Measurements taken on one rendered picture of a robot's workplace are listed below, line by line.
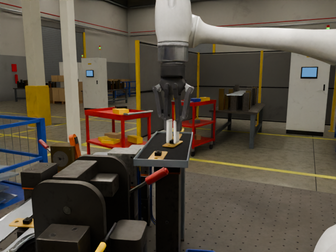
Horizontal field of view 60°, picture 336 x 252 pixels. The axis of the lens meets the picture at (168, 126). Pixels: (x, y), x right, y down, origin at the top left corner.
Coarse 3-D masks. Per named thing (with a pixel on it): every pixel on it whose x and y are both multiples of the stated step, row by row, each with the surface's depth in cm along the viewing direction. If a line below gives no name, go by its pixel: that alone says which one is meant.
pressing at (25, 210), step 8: (96, 152) 142; (104, 152) 142; (16, 208) 83; (24, 208) 82; (8, 216) 78; (16, 216) 78; (24, 216) 78; (0, 224) 74; (0, 232) 70; (8, 232) 70; (24, 232) 70; (32, 232) 70; (0, 240) 67; (16, 240) 66; (24, 240) 66; (32, 240) 68; (8, 248) 63; (16, 248) 63
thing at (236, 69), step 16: (208, 64) 825; (224, 64) 806; (240, 64) 787; (256, 64) 770; (272, 64) 753; (288, 64) 737; (208, 80) 832; (224, 80) 813; (240, 80) 794; (256, 80) 776; (272, 80) 759; (288, 80) 742; (208, 96) 840; (256, 96) 782; (272, 96) 765; (208, 112) 847; (272, 112) 771
